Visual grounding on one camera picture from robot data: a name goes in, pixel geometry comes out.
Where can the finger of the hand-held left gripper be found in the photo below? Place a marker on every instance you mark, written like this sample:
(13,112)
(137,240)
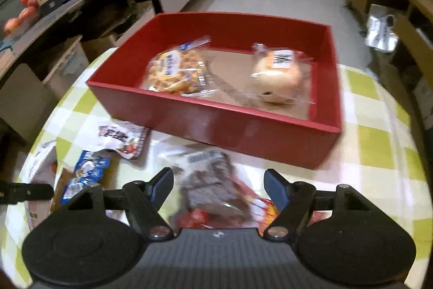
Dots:
(27,193)

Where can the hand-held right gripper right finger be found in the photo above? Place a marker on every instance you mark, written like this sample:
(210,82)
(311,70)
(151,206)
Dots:
(274,187)

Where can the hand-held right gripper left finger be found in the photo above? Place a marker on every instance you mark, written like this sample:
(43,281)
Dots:
(163,185)

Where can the white packet with red border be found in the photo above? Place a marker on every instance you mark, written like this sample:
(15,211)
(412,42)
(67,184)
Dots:
(42,160)

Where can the clear packet of brown jerky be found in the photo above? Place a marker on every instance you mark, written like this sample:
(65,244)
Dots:
(209,187)

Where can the white snack packet red print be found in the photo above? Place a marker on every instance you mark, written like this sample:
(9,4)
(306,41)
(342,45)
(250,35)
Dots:
(118,136)

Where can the blue snack packet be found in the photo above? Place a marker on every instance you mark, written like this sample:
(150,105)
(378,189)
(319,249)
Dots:
(89,167)

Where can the red cardboard box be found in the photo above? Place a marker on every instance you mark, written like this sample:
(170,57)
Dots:
(236,126)

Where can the beige board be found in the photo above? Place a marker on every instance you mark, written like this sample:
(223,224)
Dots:
(23,102)

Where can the wrapped round bun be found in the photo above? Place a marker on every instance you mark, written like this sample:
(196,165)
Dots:
(277,79)

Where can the waffle packet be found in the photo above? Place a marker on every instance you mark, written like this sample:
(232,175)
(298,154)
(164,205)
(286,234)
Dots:
(176,69)

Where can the wooden board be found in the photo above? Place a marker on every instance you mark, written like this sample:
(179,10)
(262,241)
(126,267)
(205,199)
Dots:
(66,65)

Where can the small cardboard box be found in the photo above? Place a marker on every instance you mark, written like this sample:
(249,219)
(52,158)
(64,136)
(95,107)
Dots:
(101,45)

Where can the red apple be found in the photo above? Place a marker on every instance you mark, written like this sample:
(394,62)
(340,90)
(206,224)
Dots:
(13,25)
(27,13)

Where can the open cardboard box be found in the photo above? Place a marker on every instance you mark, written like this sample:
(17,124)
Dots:
(135,18)

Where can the silver foil bag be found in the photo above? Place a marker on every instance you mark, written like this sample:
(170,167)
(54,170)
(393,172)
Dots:
(382,31)

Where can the black box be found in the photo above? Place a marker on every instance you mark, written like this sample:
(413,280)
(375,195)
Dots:
(50,4)

